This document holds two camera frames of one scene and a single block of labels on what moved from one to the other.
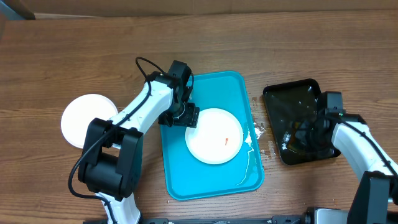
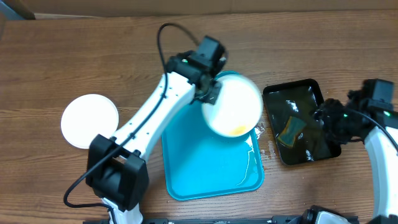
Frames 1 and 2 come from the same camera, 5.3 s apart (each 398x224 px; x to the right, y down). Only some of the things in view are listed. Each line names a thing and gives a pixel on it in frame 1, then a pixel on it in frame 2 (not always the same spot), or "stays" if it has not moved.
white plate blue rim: (217, 138) → (238, 107)
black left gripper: (190, 119) → (216, 88)
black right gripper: (303, 135) → (326, 115)
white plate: (76, 116) stays
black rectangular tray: (291, 107) stays
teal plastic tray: (189, 177) stays
